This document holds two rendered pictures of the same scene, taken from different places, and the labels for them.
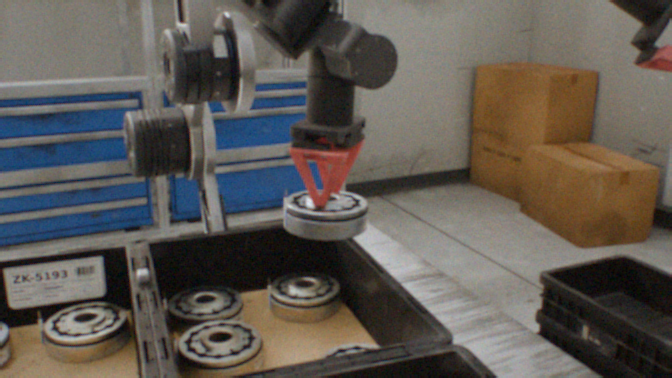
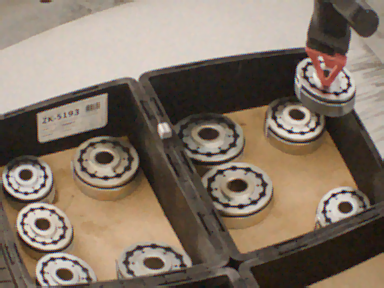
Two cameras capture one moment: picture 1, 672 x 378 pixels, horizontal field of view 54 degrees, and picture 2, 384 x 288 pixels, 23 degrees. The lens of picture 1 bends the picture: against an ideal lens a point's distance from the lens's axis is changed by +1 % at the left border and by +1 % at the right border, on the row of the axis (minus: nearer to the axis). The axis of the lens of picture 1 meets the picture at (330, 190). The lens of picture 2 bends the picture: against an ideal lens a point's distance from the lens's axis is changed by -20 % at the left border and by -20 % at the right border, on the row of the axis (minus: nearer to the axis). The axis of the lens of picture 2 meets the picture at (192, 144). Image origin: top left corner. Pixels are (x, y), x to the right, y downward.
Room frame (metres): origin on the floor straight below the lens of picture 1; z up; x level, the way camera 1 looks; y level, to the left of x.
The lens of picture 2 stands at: (-0.40, 0.23, 1.93)
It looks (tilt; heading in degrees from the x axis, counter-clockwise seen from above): 41 degrees down; 358
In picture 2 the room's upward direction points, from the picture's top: 2 degrees clockwise
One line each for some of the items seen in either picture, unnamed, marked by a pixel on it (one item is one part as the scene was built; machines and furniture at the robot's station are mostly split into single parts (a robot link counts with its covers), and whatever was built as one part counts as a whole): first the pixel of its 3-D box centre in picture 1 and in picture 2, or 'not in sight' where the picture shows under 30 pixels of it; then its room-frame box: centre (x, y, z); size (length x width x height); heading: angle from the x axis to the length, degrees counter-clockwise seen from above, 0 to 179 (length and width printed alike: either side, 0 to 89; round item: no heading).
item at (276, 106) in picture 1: (251, 149); not in sight; (2.79, 0.35, 0.60); 0.72 x 0.03 x 0.56; 115
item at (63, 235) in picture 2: not in sight; (43, 227); (0.62, 0.42, 0.86); 0.10 x 0.10 x 0.01
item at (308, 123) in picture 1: (330, 106); (330, 17); (0.77, 0.00, 1.15); 0.10 x 0.07 x 0.07; 162
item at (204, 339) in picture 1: (220, 338); (237, 186); (0.72, 0.14, 0.86); 0.05 x 0.05 x 0.01
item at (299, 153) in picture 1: (324, 166); (328, 56); (0.76, 0.01, 1.08); 0.07 x 0.07 x 0.09; 72
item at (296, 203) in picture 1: (326, 203); (327, 78); (0.77, 0.01, 1.02); 0.10 x 0.10 x 0.01
